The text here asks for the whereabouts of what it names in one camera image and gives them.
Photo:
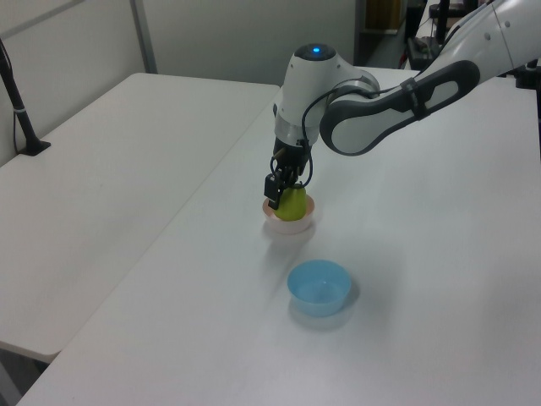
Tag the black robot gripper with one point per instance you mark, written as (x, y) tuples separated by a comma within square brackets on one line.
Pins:
[(291, 158)]

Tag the green pear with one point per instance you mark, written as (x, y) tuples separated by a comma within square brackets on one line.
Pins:
[(291, 207)]

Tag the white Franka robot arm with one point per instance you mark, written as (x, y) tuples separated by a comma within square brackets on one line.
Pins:
[(380, 105)]

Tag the pink plastic bowl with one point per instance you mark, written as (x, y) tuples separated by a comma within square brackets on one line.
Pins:
[(291, 226)]

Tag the blue plastic bowl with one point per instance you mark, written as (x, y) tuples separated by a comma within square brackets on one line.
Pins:
[(319, 292)]

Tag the white side table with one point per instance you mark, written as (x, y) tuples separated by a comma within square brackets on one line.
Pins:
[(105, 190)]

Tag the dark device with green part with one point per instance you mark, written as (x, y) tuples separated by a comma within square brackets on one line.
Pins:
[(422, 51)]

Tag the yellow shelf panel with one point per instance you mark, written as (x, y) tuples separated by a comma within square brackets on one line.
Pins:
[(382, 14)]

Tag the black monitor stand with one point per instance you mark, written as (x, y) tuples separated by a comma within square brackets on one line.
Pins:
[(441, 21)]

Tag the grey partition frame post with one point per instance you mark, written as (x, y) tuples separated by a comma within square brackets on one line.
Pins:
[(143, 34)]

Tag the black camera stand with clamp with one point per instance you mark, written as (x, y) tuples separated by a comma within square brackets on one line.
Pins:
[(19, 110)]

